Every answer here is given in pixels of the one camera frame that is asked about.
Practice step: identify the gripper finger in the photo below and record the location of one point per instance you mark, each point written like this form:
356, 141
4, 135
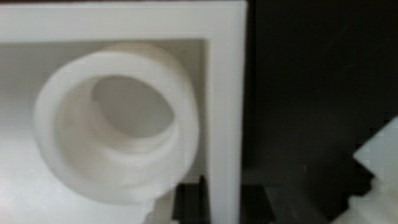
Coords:
373, 207

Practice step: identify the white square tabletop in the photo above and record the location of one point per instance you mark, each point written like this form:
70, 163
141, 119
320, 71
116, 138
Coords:
121, 103

